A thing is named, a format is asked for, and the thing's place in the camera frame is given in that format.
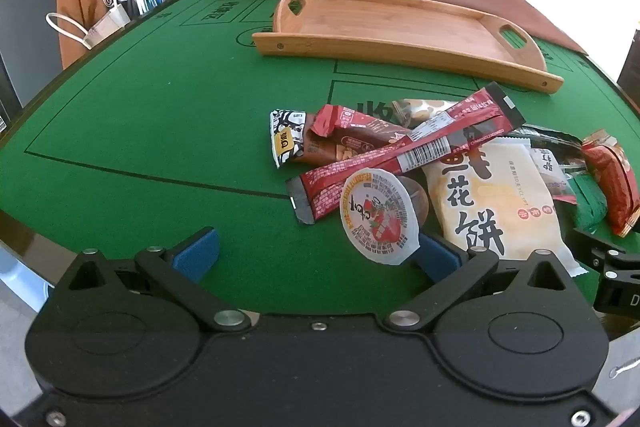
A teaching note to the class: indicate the red nut packet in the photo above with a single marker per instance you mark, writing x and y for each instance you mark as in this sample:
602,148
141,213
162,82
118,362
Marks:
612,182

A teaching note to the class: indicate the green snack packet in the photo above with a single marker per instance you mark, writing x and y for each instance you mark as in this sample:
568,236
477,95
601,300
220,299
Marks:
590,202

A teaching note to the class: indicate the wooden tray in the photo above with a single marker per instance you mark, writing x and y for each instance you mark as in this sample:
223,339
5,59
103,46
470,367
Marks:
390,22

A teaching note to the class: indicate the jelly cup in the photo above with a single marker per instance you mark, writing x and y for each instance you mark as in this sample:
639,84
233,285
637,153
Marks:
380,217

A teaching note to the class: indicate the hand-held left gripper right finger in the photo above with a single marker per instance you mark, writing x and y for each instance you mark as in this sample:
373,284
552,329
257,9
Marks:
437,259

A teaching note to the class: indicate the dark grey object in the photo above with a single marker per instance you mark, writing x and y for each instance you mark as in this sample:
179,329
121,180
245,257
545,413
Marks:
7,92

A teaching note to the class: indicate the red-brown snack bar packet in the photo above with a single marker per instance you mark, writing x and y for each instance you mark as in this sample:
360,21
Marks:
350,119

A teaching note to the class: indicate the pink cracker packet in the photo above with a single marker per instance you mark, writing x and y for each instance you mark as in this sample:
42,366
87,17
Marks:
547,167

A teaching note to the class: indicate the long red stick packet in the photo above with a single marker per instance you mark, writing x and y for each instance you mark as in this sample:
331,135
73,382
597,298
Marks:
480,107

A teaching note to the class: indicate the black stick packet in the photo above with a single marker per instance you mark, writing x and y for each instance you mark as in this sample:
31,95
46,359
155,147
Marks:
545,133
567,156

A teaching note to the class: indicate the clear nut packet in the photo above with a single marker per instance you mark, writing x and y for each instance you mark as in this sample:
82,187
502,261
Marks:
425,109

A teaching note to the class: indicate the black-white chocolate nut bar packet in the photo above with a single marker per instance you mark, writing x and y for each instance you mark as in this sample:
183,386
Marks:
287,134

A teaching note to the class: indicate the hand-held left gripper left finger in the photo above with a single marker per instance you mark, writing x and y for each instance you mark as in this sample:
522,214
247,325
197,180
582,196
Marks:
195,254

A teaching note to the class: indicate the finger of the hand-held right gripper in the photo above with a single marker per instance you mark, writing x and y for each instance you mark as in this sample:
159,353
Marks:
595,247

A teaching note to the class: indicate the white charger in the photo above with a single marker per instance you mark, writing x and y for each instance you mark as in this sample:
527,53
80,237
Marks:
116,17

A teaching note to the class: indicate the white cake packet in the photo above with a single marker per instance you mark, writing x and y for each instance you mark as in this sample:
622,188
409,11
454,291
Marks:
500,202

